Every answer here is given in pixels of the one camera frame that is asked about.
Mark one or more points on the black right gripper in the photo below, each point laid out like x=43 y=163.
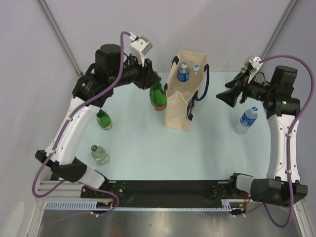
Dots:
x=230 y=96

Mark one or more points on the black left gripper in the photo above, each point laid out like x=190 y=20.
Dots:
x=147 y=77

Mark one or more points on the green glass bottle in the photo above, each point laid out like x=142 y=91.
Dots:
x=240 y=74

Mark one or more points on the green bottle orange label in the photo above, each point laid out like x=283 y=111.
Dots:
x=158 y=97

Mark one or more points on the blue label water bottle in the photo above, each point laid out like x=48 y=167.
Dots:
x=183 y=72
x=246 y=121

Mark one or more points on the clear unlabelled water bottle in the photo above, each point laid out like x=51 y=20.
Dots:
x=196 y=69

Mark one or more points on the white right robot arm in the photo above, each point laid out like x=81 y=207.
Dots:
x=281 y=186

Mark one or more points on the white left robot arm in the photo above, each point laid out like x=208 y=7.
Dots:
x=60 y=154

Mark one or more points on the beige canvas tote bag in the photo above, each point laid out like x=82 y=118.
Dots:
x=183 y=96

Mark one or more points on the green bottle yellow label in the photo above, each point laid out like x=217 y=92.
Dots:
x=104 y=120

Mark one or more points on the clear short glass bottle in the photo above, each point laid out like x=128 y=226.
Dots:
x=100 y=155

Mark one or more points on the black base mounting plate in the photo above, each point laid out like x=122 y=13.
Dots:
x=174 y=189

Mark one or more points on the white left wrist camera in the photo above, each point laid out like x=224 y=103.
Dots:
x=139 y=47

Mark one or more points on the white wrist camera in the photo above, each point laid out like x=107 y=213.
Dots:
x=253 y=64
x=139 y=47

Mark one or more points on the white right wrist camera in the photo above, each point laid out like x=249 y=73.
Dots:
x=253 y=64

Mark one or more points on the right aluminium frame post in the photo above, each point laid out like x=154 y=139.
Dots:
x=279 y=27

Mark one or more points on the aluminium frame post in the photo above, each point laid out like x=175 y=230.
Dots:
x=279 y=27
x=44 y=7

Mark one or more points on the blue slotted cable duct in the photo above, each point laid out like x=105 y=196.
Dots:
x=145 y=204

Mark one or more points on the left aluminium frame post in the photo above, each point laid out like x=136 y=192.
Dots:
x=44 y=7

